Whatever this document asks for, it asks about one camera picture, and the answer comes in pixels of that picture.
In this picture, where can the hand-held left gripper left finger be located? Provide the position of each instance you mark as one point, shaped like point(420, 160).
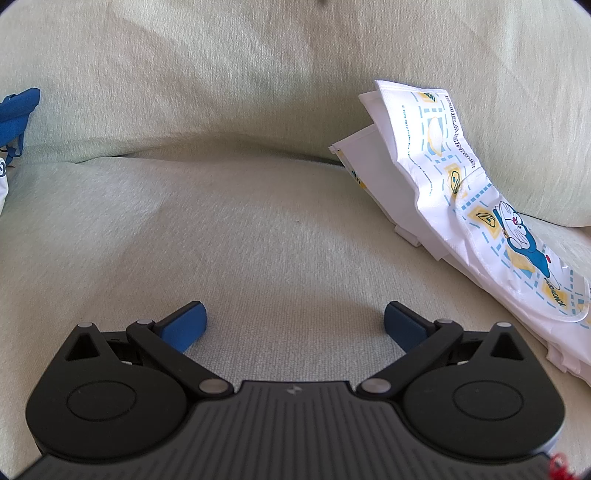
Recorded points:
point(184, 325)

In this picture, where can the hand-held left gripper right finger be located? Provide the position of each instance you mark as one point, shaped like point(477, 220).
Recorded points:
point(406, 325)

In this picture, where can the white cartoon print shopping bag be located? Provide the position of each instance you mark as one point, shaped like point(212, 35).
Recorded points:
point(434, 203)

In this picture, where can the blue shopping bag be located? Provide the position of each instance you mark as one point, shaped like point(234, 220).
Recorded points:
point(16, 115)

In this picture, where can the cream sofa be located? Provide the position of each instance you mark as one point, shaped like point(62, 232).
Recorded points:
point(277, 207)

